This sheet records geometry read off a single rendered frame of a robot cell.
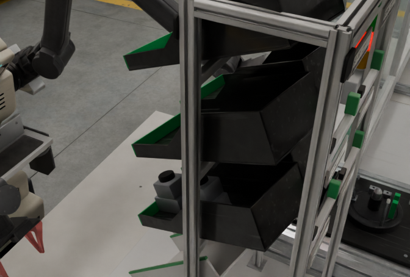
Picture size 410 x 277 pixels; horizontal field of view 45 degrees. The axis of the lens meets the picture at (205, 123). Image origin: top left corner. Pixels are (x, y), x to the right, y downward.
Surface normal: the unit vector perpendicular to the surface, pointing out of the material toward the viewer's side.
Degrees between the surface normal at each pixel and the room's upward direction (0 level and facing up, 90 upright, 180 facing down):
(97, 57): 0
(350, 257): 0
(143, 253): 0
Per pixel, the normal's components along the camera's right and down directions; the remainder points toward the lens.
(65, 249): 0.01, -0.82
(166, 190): -0.63, 0.44
